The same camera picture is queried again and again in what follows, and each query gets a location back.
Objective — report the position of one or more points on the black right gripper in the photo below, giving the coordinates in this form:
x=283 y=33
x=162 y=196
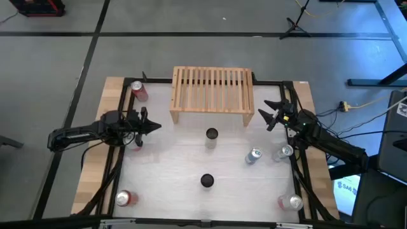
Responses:
x=284 y=116

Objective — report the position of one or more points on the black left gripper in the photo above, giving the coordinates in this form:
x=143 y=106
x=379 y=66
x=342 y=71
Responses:
x=132 y=122

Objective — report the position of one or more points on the plain red soda can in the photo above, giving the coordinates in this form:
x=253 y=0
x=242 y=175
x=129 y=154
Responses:
x=140 y=92

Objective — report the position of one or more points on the blue silver Red Bull can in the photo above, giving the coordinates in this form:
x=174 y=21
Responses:
x=284 y=152
x=253 y=155

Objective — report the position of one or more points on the white Celsius can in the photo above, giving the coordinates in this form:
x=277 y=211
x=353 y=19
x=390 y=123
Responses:
x=207 y=180
x=211 y=133

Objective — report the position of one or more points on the red can with blue logo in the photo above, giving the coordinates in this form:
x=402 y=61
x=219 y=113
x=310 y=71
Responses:
x=124 y=198

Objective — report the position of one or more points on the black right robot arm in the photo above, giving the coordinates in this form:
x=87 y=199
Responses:
x=334 y=143

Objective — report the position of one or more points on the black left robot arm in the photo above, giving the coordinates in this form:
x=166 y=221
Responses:
x=73 y=135

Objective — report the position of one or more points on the slatted wooden shelf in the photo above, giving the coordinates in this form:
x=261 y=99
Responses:
x=210 y=111

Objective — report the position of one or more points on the yellow black power strip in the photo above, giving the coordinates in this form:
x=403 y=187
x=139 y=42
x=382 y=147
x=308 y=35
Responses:
x=343 y=106

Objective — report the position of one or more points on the black tripod stand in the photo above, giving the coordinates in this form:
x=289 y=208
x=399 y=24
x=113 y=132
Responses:
x=294 y=27

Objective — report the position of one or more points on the silver aluminium bar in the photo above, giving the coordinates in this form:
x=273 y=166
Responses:
x=116 y=221

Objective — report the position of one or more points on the white printed sign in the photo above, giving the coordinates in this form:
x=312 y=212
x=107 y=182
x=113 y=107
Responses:
x=345 y=197

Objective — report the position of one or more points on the black computer case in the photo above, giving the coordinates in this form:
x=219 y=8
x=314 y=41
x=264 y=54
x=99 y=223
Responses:
x=392 y=152

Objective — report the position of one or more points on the grey desk leg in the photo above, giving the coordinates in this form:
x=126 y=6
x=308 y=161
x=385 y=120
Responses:
x=9 y=142

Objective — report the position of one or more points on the black chair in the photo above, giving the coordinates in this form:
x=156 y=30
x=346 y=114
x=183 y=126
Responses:
x=381 y=206

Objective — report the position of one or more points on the red portable generator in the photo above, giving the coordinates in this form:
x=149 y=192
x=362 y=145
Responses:
x=38 y=11

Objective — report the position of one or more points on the black desk leg frame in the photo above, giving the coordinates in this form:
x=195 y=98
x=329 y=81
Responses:
x=365 y=82

